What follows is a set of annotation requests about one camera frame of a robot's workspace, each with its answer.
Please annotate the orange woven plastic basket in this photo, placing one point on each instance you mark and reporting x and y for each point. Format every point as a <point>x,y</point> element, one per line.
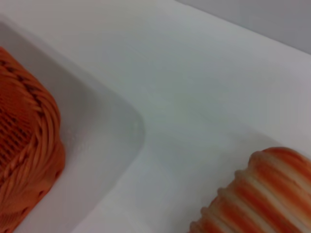
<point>26,136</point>

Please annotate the striped orange bread loaf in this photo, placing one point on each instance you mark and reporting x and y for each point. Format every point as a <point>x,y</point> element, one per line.
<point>267,194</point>

